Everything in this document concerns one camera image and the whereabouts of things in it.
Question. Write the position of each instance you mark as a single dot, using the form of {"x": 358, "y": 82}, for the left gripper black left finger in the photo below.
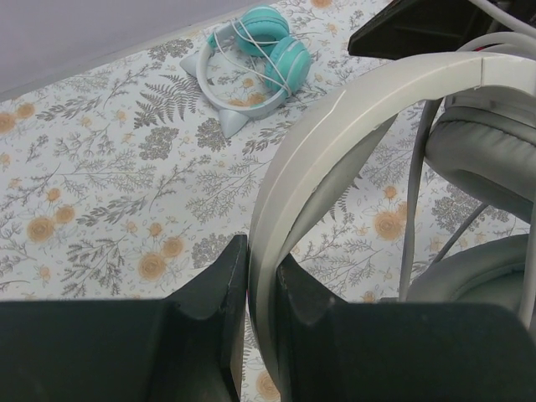
{"x": 187, "y": 346}

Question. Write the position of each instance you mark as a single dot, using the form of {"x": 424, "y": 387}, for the teal white headphones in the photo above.
{"x": 262, "y": 32}

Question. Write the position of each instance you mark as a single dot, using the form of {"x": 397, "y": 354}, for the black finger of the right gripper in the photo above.
{"x": 411, "y": 27}

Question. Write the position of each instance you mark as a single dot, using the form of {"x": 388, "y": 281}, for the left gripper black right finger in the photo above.
{"x": 329, "y": 349}

